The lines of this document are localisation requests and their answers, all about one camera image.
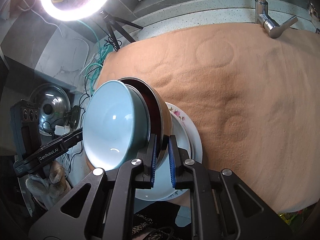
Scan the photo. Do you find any black tripod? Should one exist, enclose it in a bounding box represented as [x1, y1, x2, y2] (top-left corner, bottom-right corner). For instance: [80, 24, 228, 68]
[99, 10, 143, 52]

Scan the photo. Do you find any large steel bowl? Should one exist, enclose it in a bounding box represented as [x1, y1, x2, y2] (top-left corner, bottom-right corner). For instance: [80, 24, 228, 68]
[122, 77, 173, 170]

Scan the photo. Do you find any chrome faucet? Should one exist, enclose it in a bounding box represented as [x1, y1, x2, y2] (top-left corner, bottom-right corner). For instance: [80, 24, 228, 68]
[255, 0, 299, 39]

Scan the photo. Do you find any white charger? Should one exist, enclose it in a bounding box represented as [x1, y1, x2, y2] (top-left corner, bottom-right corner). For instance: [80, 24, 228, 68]
[54, 125, 70, 135]

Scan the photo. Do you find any small red steel bowl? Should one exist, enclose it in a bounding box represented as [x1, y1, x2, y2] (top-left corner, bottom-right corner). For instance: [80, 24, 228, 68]
[117, 78, 157, 145]

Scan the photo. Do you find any white plate grey leaf print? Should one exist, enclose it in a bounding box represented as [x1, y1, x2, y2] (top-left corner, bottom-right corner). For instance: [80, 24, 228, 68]
[135, 120, 203, 202]

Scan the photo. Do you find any small floral plate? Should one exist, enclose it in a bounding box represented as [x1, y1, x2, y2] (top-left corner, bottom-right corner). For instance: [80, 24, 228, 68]
[165, 102, 192, 160]

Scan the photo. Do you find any teal power strip with cable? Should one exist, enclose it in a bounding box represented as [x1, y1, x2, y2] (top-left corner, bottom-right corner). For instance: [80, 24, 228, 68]
[75, 17, 110, 93]

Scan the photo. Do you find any dark patterned cloth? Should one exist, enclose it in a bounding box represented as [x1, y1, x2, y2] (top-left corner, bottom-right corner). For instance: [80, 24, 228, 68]
[130, 214, 180, 240]

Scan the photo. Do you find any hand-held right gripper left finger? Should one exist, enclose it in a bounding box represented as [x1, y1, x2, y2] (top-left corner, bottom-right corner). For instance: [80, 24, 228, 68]
[29, 134, 159, 240]

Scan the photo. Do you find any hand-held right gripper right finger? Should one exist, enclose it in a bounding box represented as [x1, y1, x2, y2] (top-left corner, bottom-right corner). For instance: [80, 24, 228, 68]
[168, 134, 293, 240]

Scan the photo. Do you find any white ceramic bowl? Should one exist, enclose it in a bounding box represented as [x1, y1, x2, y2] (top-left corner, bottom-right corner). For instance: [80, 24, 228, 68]
[82, 79, 148, 170]

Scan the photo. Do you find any steel pot lid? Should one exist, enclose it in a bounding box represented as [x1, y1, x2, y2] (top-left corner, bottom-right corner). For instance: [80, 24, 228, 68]
[27, 82, 72, 137]

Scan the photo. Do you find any green yellow wrapper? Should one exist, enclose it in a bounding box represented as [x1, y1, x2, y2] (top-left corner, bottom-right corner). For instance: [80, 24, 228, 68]
[277, 209, 310, 224]

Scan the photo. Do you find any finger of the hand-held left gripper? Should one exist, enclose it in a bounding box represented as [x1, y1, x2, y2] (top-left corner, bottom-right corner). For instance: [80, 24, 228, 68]
[59, 128, 84, 147]

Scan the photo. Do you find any person's left hand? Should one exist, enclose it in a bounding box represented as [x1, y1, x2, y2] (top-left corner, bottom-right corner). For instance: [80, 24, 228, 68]
[25, 161, 69, 207]

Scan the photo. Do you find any tan towel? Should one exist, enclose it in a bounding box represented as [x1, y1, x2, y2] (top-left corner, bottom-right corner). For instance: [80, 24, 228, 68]
[96, 22, 320, 213]

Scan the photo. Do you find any ring light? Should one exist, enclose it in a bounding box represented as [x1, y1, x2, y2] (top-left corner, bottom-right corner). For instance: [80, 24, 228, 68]
[40, 0, 117, 22]

